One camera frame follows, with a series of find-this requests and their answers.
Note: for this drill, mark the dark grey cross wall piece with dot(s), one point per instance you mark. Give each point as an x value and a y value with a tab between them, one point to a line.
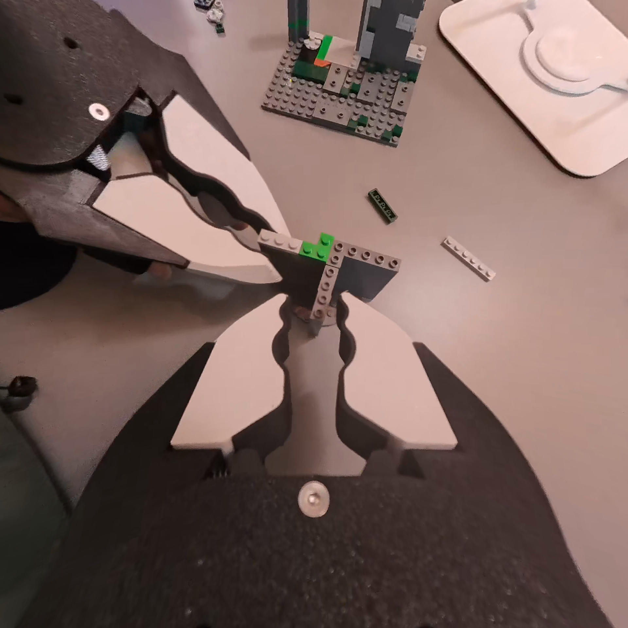
363	279

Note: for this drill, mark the small green corner plate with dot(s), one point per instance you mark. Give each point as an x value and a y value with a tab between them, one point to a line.
314	250

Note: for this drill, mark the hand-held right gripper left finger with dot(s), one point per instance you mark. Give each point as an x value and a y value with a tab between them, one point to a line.
235	387

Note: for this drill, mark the small black brick piece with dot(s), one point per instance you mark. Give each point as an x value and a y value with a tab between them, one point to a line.
213	14

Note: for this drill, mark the grey brick build on baseplate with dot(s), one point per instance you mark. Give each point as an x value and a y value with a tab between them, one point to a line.
343	98

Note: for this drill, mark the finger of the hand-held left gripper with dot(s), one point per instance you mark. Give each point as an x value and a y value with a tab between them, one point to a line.
162	216
216	152

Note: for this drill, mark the long light grey plate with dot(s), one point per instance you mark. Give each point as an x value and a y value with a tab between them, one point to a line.
468	258

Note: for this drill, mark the dark green plate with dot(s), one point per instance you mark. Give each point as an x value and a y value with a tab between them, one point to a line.
382	205

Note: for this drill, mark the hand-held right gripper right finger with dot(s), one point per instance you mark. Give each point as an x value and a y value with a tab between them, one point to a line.
397	392

